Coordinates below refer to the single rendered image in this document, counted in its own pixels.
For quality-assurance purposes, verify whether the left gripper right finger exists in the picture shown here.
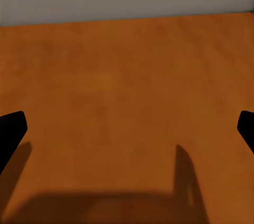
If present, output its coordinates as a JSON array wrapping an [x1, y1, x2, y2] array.
[[237, 110, 254, 153]]

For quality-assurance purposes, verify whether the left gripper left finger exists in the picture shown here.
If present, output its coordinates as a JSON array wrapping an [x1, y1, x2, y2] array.
[[0, 111, 28, 174]]

